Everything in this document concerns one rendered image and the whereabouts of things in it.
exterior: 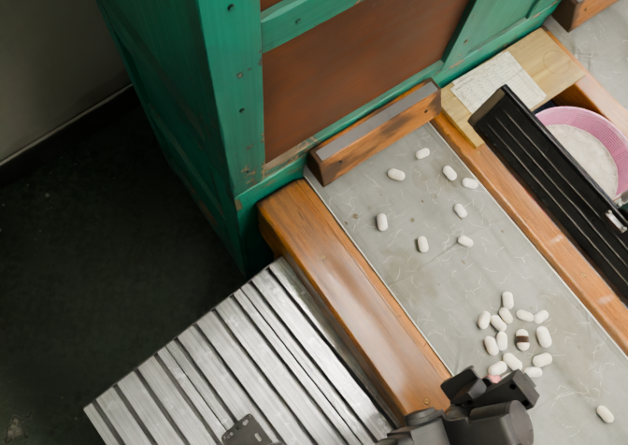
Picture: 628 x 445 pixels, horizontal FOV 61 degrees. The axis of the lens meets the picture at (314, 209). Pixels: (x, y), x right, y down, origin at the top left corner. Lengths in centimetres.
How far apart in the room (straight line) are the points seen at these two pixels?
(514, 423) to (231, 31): 57
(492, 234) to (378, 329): 31
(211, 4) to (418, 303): 70
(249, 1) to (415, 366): 69
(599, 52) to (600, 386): 76
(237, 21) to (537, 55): 88
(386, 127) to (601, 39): 65
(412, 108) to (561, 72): 40
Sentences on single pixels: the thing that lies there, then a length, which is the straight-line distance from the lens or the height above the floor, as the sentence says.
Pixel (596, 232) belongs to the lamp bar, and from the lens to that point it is 82.
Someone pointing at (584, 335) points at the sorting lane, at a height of 74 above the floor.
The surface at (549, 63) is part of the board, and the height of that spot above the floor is 78.
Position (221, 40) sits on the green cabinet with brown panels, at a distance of 60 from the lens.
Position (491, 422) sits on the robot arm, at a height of 106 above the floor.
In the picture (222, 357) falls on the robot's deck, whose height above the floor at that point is 67.
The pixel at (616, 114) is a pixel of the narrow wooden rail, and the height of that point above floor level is 76.
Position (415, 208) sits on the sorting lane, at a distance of 111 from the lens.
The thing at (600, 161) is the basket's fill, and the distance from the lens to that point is 133.
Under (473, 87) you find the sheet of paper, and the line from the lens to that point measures 123.
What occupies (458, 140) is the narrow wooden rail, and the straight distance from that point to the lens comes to 117.
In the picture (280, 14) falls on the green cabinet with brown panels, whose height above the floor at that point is 127.
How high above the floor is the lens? 175
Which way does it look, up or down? 70 degrees down
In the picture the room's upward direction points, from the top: 12 degrees clockwise
